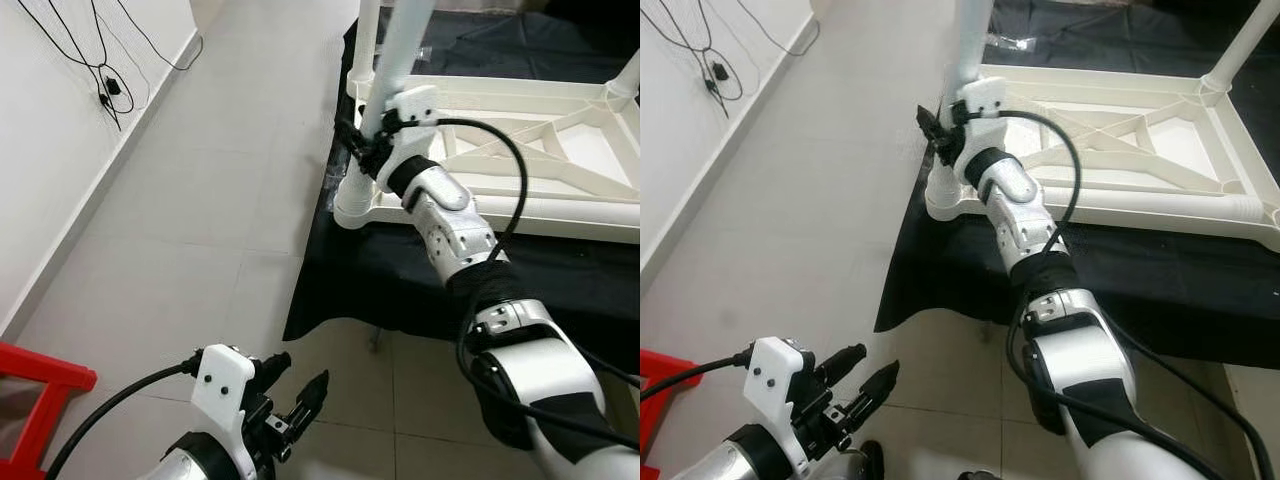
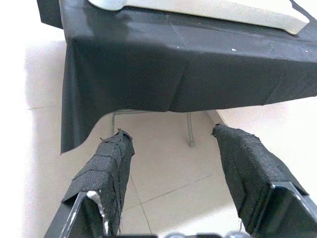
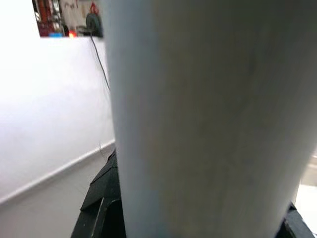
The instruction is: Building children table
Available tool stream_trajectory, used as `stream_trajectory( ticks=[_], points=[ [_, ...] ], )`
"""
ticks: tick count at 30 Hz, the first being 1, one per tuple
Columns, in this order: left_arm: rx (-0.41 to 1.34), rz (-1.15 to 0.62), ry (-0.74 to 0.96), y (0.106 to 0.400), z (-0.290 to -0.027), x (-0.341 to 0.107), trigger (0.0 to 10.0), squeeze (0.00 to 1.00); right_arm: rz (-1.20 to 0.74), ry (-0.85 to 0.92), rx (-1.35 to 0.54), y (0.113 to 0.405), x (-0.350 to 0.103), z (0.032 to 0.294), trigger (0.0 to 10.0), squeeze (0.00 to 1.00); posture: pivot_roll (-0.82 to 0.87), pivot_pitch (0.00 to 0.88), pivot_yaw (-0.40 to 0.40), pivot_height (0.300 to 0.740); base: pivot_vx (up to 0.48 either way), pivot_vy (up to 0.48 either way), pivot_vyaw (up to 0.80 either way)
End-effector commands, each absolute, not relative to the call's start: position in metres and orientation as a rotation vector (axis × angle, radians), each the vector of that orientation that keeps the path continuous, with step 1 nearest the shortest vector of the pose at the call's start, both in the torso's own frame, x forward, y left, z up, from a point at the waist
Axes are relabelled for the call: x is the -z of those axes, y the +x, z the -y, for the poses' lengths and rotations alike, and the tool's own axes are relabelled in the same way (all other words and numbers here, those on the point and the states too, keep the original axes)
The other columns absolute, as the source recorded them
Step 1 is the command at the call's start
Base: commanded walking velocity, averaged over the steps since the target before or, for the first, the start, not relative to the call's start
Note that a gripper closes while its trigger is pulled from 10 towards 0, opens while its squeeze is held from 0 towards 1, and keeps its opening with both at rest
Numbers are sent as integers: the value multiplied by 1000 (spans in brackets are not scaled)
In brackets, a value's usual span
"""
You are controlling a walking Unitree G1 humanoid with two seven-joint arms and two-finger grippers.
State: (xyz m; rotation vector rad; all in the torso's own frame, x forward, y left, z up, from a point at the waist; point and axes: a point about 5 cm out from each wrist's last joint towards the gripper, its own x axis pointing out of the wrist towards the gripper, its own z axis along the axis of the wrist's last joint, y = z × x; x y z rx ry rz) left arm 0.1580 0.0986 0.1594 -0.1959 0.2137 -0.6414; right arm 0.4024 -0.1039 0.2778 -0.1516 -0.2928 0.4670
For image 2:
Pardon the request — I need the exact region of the black tablecloth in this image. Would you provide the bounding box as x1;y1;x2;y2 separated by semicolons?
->
37;0;317;156

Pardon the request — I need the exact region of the white plastic children table top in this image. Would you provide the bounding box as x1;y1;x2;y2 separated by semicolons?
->
86;0;311;35

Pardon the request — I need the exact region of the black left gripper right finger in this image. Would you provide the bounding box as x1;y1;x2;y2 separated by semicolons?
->
211;123;317;238

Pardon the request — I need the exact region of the grey metal table frame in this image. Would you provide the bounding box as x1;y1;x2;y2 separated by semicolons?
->
110;110;196;147

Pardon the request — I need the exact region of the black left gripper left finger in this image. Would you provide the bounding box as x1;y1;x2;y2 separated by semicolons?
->
44;128;136;238

